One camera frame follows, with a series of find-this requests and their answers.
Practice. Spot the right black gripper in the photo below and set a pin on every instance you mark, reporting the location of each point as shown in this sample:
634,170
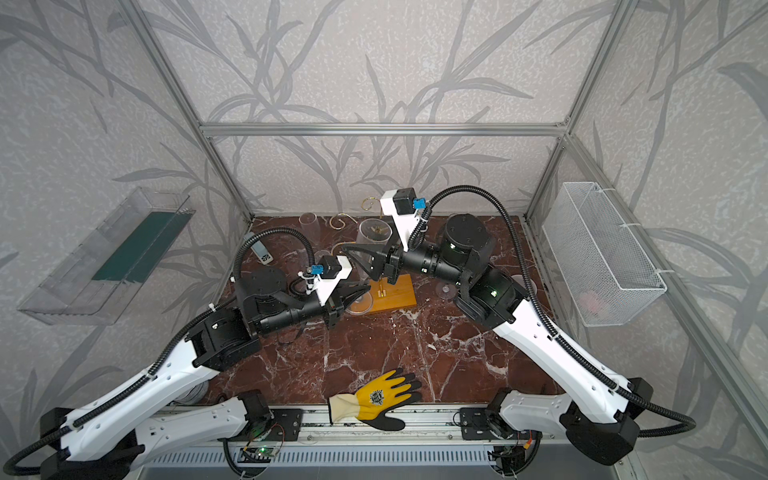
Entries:
390,264

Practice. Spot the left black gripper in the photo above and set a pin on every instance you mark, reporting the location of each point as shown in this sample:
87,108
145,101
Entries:
330,305

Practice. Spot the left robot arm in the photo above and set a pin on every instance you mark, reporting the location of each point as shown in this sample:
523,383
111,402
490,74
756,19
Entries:
120,432

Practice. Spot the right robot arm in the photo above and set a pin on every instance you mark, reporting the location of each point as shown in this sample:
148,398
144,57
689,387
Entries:
601,413

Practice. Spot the yellow wooden rack base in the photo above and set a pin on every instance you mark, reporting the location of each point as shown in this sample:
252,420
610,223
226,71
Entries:
396,296

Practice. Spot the grey remote control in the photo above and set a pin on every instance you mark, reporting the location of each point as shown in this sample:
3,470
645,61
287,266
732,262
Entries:
258,249

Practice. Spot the yellow black work glove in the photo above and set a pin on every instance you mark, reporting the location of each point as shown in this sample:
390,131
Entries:
371,403

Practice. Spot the green circuit board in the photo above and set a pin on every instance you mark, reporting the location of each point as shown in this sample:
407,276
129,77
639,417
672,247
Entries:
256,455

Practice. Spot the pink item in basket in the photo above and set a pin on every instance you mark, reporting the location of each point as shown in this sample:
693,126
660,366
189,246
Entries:
592,303

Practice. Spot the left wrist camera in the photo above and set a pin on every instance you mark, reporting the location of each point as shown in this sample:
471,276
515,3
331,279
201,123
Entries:
321,279

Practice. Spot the gold wire wine glass rack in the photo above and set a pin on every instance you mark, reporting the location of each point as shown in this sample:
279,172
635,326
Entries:
343,221

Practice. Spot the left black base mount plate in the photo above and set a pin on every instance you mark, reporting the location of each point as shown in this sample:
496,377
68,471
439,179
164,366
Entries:
285,425

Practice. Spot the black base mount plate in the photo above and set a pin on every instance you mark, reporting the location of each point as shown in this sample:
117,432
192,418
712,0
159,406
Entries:
474,425
285,425

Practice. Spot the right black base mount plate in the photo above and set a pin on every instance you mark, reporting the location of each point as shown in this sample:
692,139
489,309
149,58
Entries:
474,425

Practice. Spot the white wire mesh basket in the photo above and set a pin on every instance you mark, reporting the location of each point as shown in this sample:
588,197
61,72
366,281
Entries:
596,249

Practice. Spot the clear acrylic wall shelf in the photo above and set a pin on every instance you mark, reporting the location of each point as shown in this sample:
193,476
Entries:
97,281

